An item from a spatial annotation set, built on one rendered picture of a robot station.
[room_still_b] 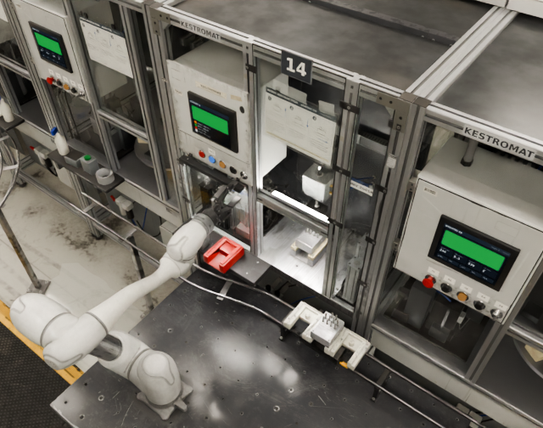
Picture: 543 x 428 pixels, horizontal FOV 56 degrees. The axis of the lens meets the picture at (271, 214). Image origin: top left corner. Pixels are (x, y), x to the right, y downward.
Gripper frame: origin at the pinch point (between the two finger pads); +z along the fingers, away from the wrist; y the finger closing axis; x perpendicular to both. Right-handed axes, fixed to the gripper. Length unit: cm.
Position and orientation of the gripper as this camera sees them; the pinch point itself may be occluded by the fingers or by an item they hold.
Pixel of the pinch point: (234, 193)
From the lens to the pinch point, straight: 219.6
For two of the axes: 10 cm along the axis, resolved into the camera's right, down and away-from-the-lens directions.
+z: 5.1, -5.9, 6.3
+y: -0.6, -7.6, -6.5
